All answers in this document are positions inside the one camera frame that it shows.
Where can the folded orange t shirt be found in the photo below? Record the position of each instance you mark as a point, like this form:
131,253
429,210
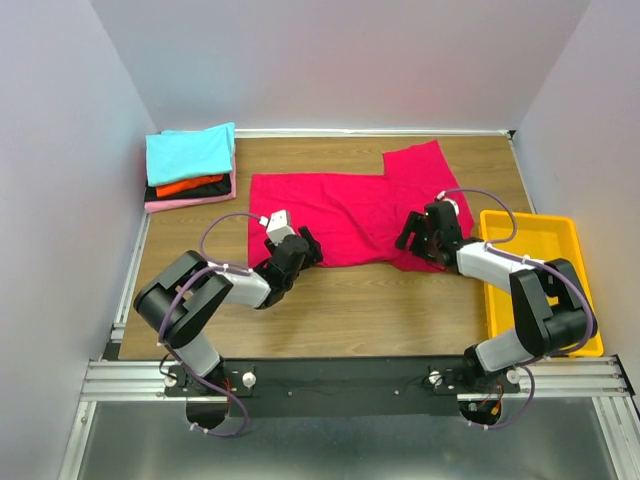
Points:
186,184

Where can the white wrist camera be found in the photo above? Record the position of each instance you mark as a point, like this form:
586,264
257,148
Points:
443,197
277,227

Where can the folded black t shirt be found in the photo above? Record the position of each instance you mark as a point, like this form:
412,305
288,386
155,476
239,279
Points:
219,188

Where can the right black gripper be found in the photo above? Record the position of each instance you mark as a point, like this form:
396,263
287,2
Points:
422,235

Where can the aluminium extrusion frame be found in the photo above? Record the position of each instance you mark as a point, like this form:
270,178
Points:
582,422

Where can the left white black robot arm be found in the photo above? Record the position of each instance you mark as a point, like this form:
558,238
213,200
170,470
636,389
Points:
182,299

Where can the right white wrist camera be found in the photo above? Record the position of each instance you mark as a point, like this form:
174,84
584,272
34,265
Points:
443,197

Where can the yellow plastic bin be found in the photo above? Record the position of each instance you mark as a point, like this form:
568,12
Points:
543,237

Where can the red t shirt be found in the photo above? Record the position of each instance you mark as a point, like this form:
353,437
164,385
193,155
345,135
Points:
357,218

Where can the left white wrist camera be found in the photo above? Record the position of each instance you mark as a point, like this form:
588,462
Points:
277,227

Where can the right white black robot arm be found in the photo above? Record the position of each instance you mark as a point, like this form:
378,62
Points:
552,315

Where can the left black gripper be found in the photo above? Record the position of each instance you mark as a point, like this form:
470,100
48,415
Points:
304,246

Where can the folded cyan t shirt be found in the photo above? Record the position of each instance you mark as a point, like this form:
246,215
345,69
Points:
173,156

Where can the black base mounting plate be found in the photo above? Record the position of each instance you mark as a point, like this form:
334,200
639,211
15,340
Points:
340,387

